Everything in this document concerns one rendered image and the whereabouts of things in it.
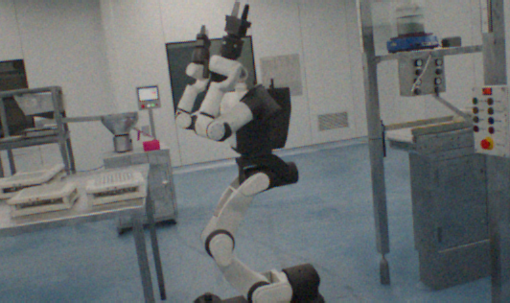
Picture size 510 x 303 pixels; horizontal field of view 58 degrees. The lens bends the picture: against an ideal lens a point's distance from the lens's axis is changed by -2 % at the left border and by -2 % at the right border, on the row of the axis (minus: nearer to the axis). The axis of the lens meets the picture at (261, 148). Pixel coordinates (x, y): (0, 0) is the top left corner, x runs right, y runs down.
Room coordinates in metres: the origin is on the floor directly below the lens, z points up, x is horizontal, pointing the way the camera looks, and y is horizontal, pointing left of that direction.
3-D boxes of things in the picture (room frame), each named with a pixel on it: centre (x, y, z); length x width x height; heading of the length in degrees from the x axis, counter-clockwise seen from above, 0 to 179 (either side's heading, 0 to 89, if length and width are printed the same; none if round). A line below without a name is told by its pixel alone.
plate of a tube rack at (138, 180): (2.06, 0.67, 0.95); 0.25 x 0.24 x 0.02; 17
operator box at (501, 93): (1.74, -0.89, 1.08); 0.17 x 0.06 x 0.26; 16
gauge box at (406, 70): (2.49, -0.89, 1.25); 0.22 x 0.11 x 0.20; 106
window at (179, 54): (7.53, 0.61, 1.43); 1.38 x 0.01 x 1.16; 106
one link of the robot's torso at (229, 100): (2.27, 0.01, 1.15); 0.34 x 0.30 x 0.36; 17
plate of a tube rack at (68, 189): (2.01, 0.97, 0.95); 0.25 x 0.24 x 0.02; 11
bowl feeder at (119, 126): (4.72, 1.31, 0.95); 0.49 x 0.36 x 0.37; 106
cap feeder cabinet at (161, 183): (4.68, 1.25, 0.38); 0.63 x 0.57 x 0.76; 106
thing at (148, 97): (4.87, 1.09, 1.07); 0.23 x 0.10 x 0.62; 106
